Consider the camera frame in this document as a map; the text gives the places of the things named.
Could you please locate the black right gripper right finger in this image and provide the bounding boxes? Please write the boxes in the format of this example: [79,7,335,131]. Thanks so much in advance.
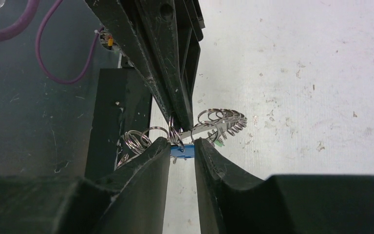
[194,139,374,234]

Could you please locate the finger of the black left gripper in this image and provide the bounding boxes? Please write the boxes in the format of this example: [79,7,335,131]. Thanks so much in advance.
[135,0,205,130]
[86,0,172,120]

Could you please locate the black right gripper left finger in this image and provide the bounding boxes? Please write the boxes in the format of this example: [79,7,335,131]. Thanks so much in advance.
[0,137,170,234]

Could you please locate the blue key tag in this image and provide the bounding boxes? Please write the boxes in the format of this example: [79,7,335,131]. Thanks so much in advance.
[170,144,195,159]

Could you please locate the metal ring disc with keyrings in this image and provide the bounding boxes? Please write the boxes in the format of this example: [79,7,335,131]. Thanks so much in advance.
[115,108,248,169]

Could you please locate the green key tag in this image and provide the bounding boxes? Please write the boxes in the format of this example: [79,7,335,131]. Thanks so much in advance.
[214,139,224,147]

